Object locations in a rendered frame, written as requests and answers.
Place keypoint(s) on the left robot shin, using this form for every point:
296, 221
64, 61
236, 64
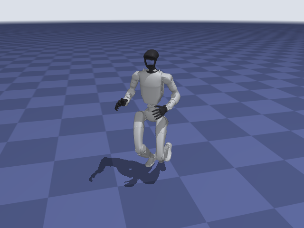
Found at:
166, 148

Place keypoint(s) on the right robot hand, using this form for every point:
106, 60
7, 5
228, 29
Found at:
121, 102

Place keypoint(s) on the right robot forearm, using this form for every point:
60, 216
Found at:
128, 96

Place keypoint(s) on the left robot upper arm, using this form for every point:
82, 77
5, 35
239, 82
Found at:
168, 79

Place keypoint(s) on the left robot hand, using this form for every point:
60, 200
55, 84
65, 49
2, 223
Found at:
162, 111

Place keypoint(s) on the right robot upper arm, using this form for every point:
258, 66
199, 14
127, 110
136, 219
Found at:
134, 82

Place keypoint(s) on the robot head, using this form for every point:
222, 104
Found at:
151, 55

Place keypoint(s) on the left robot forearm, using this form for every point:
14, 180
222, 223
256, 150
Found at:
173, 101

